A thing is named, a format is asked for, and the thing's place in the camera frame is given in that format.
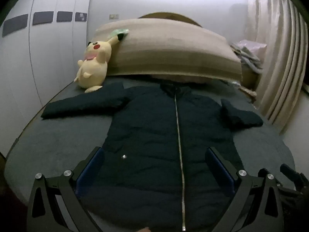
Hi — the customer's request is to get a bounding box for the round wooden headboard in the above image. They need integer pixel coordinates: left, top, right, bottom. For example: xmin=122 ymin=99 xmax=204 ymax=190
xmin=138 ymin=12 xmax=202 ymax=27

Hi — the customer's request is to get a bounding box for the beige curtain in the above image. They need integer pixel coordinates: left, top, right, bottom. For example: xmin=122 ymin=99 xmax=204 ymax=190
xmin=243 ymin=0 xmax=309 ymax=136

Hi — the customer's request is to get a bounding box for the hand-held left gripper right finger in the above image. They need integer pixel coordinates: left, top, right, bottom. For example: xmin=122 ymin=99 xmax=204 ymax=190
xmin=205 ymin=146 xmax=284 ymax=232

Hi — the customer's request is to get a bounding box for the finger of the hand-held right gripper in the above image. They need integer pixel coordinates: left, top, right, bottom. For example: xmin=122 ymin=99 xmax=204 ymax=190
xmin=279 ymin=164 xmax=301 ymax=183

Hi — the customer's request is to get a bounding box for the white wardrobe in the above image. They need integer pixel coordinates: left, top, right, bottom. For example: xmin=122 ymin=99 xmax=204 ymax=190
xmin=0 ymin=0 xmax=95 ymax=156

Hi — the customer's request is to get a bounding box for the green soft item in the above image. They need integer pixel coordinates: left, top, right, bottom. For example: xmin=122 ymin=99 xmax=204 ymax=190
xmin=108 ymin=28 xmax=129 ymax=40

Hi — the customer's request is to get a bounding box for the beige padded headboard cushion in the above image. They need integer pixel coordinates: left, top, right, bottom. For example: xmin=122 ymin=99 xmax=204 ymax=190
xmin=94 ymin=18 xmax=243 ymax=83

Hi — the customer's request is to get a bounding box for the yellow plush toy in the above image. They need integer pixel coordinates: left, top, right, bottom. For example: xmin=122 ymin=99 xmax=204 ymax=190
xmin=74 ymin=34 xmax=119 ymax=93

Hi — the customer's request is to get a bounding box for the brown bedside cabinet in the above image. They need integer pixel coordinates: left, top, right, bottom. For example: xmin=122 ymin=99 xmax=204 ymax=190
xmin=241 ymin=64 xmax=259 ymax=90

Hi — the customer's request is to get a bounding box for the grey folded cloth pile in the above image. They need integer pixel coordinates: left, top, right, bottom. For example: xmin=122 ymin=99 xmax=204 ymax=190
xmin=230 ymin=43 xmax=264 ymax=74

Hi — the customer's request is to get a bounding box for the pink plastic bag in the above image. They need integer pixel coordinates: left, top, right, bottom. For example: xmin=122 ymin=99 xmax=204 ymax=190
xmin=235 ymin=40 xmax=267 ymax=54

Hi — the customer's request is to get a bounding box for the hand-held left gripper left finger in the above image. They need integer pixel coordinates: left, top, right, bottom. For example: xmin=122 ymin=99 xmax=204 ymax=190
xmin=26 ymin=146 xmax=105 ymax=232

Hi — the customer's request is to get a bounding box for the bed with grey sheet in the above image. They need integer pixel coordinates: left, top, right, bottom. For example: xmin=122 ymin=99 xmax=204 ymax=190
xmin=3 ymin=75 xmax=296 ymax=232

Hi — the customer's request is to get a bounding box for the dark puffer jacket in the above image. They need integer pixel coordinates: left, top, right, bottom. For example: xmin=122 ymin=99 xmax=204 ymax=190
xmin=41 ymin=81 xmax=264 ymax=232

